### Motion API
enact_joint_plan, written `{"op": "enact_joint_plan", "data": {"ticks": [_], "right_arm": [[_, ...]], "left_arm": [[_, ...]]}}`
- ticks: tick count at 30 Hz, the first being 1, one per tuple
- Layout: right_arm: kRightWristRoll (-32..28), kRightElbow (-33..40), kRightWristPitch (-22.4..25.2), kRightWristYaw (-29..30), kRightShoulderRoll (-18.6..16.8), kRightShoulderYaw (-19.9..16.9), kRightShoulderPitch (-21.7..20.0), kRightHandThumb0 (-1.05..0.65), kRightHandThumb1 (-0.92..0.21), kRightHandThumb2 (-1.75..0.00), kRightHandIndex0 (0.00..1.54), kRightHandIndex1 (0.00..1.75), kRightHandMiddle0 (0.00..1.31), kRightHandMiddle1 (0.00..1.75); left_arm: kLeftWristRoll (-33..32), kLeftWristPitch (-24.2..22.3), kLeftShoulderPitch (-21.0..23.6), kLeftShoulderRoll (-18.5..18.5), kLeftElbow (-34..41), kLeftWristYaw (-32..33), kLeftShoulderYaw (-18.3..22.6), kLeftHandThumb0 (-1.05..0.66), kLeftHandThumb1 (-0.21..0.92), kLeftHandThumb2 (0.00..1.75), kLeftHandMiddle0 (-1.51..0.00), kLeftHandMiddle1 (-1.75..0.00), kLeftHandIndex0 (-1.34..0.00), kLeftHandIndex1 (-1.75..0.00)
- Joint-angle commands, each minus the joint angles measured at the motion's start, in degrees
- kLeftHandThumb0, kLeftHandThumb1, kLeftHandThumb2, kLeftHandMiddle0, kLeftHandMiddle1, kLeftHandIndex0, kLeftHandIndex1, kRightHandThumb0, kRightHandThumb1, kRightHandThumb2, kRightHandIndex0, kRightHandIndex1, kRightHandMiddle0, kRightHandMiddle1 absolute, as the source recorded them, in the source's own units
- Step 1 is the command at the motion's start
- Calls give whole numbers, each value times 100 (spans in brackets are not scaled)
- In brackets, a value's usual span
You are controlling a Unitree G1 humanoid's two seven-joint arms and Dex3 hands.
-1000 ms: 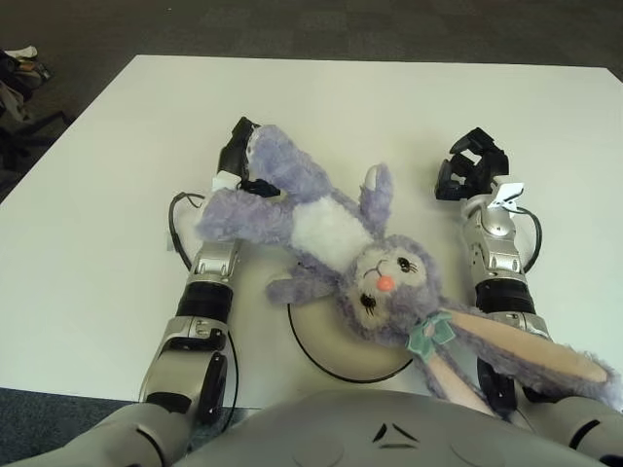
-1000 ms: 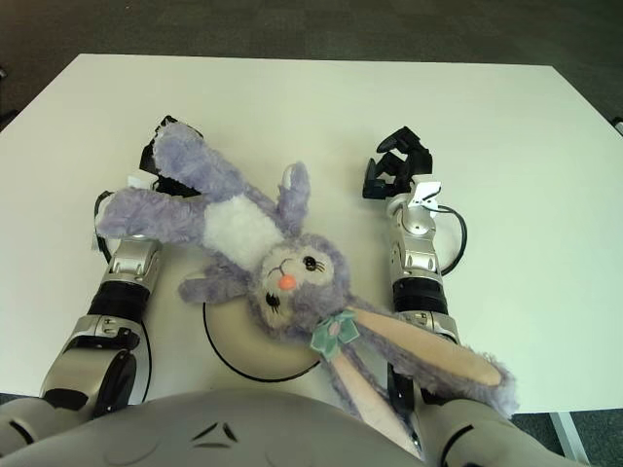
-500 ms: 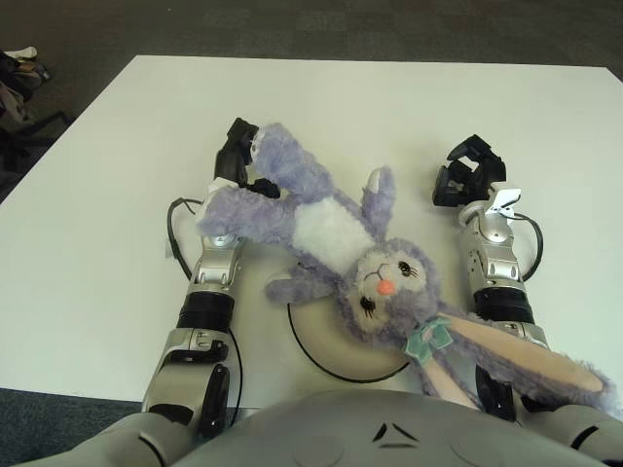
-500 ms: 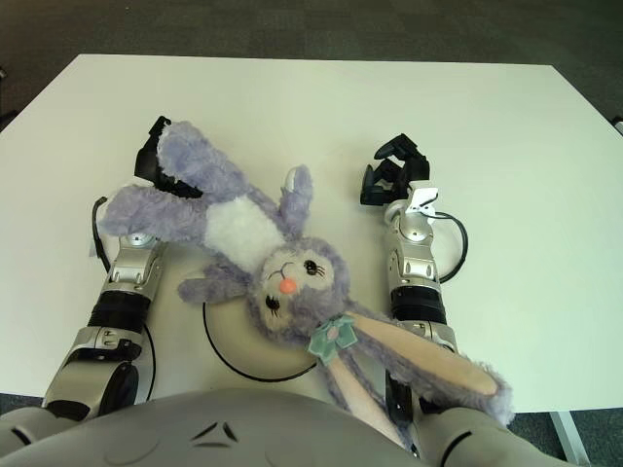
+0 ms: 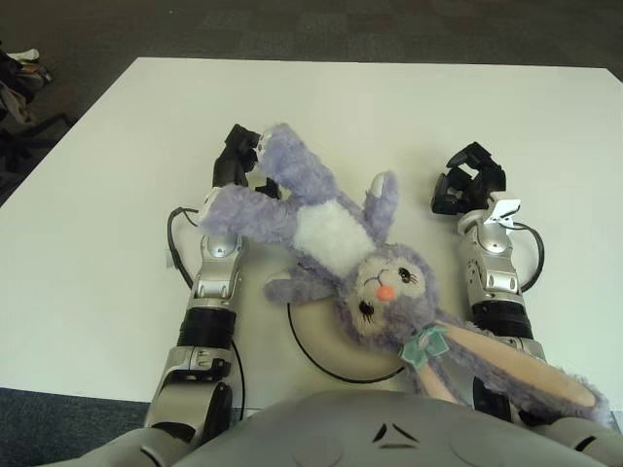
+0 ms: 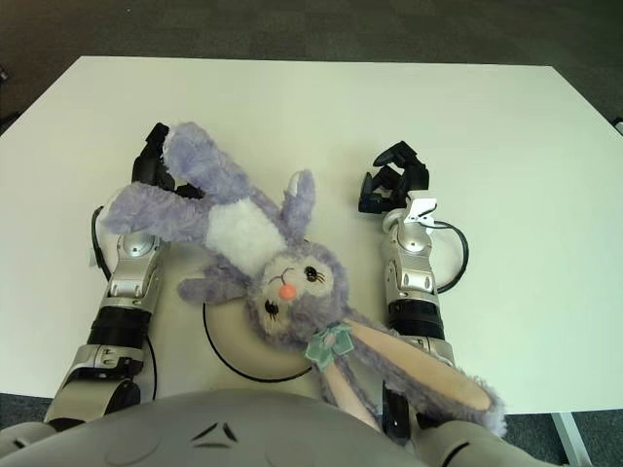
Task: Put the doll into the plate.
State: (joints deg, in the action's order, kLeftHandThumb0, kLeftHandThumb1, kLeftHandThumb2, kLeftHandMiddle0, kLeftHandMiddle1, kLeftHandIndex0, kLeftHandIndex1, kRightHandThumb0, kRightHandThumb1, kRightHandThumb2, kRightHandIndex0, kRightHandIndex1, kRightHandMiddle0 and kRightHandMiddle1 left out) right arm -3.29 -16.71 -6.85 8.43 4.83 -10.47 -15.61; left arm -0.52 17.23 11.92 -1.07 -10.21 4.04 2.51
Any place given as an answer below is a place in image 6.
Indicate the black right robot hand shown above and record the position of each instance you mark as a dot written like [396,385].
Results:
[409,175]

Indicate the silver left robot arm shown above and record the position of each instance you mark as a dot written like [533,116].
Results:
[126,272]

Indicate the cream plate with black rim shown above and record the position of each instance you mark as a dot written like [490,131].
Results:
[243,348]

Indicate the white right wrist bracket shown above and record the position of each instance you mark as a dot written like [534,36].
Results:
[421,209]

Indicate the purple plush bunny doll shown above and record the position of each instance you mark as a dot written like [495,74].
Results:
[272,258]

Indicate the grey robot torso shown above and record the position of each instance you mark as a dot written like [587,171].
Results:
[219,433]

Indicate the white table leg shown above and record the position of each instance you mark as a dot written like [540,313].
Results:
[567,438]

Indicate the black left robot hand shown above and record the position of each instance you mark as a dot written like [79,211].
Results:
[148,165]

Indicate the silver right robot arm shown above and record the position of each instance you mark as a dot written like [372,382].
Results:
[414,262]

